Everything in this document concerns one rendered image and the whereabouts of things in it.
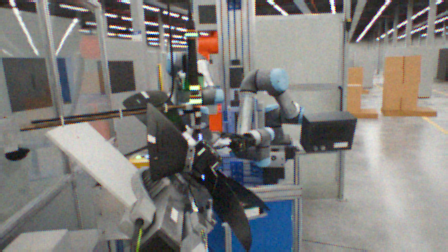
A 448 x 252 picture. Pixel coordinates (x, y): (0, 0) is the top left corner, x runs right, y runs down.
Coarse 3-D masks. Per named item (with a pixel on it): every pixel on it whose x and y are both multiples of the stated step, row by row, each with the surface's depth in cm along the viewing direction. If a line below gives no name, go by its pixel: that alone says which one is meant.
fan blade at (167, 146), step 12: (156, 120) 82; (168, 120) 89; (156, 132) 81; (168, 132) 87; (180, 132) 94; (156, 144) 80; (168, 144) 85; (180, 144) 92; (168, 156) 85; (180, 156) 92; (156, 168) 78; (168, 168) 85; (180, 168) 93; (156, 180) 77
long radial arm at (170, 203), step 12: (168, 192) 93; (156, 204) 91; (168, 204) 85; (180, 204) 92; (156, 216) 81; (168, 216) 79; (180, 216) 85; (156, 228) 73; (168, 228) 74; (180, 228) 80; (144, 240) 72; (180, 240) 75
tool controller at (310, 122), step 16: (320, 112) 159; (336, 112) 159; (304, 128) 157; (320, 128) 151; (336, 128) 152; (352, 128) 153; (304, 144) 159; (320, 144) 155; (336, 144) 156; (352, 144) 158
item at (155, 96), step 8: (136, 96) 109; (144, 96) 111; (152, 96) 114; (160, 96) 117; (168, 96) 121; (128, 104) 105; (136, 104) 107; (144, 104) 109; (152, 104) 111; (168, 104) 116; (168, 112) 113; (176, 112) 115; (144, 120) 106; (176, 120) 112; (184, 128) 112
